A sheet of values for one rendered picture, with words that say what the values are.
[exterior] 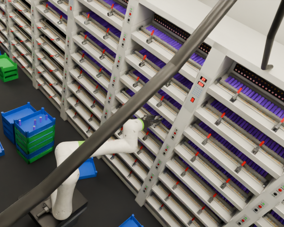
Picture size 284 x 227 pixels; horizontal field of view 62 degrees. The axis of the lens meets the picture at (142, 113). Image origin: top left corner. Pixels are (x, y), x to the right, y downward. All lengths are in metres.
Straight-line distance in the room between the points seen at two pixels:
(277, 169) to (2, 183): 2.22
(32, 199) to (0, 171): 2.26
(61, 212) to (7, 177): 1.02
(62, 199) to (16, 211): 1.18
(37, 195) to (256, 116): 1.24
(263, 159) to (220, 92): 0.46
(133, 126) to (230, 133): 0.61
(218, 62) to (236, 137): 0.47
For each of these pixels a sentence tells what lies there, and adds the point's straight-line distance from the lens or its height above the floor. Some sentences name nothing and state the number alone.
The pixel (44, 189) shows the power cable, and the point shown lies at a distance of 0.41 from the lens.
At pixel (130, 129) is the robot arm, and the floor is 1.10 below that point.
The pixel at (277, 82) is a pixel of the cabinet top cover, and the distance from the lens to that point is 1.34.
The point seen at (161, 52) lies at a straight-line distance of 1.65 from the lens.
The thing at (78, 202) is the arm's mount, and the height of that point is 0.36.
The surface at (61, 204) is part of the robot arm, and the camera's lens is 1.65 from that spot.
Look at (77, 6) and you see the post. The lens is 2.35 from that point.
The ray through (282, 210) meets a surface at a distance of 1.68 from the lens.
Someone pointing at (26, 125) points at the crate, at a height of 0.40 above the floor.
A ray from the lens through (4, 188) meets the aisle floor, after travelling 2.56.
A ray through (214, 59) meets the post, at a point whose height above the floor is 1.67.
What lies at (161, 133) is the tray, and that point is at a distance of 1.86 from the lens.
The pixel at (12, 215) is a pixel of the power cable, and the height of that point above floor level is 1.79.
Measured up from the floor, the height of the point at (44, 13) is 1.12.
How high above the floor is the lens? 2.17
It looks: 39 degrees down
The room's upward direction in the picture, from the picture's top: 20 degrees clockwise
